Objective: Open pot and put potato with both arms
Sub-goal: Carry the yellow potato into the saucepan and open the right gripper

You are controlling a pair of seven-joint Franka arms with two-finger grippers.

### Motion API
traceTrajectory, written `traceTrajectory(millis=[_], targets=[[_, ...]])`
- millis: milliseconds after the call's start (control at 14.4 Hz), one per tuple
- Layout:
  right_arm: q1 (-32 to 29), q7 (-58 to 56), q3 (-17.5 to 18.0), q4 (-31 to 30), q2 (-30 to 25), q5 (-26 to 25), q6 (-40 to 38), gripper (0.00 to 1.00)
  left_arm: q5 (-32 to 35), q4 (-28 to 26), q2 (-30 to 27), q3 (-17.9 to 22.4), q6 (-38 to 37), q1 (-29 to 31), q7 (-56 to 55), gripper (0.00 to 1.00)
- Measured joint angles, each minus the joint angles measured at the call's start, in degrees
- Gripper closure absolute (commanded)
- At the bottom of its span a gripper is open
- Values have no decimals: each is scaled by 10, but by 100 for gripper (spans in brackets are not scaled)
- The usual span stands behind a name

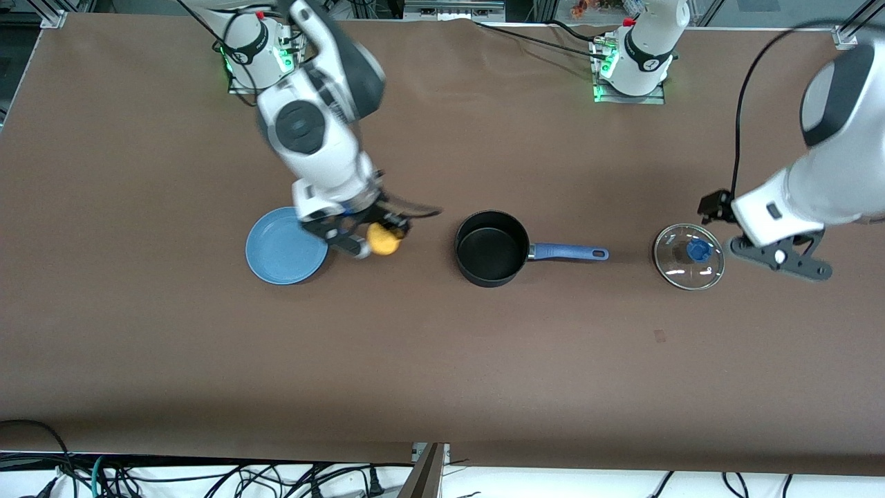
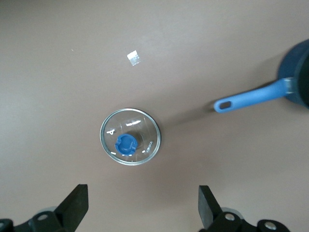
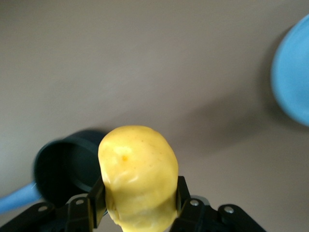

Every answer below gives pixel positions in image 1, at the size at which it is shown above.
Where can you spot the aluminium profile bar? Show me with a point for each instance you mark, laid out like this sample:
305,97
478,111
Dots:
429,477

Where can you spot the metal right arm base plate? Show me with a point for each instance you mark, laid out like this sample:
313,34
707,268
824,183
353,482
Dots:
294,69

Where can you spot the yellow potato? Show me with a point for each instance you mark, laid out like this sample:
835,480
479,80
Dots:
382,241

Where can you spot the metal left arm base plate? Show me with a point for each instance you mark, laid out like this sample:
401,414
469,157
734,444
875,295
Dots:
608,93

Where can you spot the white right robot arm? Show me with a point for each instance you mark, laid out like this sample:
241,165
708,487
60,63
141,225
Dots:
311,138

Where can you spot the black power plug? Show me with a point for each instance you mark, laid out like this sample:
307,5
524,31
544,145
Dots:
375,484

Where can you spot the aluminium frame rail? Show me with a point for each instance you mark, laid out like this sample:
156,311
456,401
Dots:
453,10

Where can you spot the blue plate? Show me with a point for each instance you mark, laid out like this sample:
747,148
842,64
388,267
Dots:
276,249

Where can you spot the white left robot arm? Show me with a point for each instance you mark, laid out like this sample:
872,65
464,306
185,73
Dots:
830,180

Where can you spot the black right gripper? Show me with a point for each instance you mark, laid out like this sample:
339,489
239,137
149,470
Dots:
374,211

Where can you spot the metal corner bracket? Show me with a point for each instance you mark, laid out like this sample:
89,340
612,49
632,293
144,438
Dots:
54,19
847,36

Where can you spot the brown table cover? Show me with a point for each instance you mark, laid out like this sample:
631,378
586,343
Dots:
415,360

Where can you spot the glass lid blue knob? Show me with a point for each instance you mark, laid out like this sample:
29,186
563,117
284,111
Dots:
698,250

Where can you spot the orange object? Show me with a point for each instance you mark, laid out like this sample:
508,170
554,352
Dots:
584,7

